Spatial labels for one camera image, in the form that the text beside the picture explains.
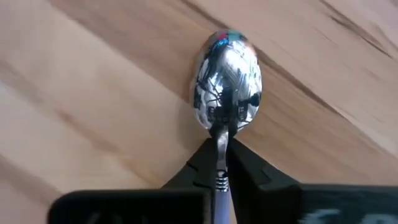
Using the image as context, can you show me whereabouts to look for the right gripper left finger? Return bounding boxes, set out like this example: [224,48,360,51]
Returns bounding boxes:
[47,138,217,224]

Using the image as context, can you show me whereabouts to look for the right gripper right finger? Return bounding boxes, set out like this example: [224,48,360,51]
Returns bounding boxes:
[228,138,398,224]

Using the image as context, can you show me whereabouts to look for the purple-handled silver spoon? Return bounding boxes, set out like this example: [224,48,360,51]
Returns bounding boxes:
[189,29,263,224]

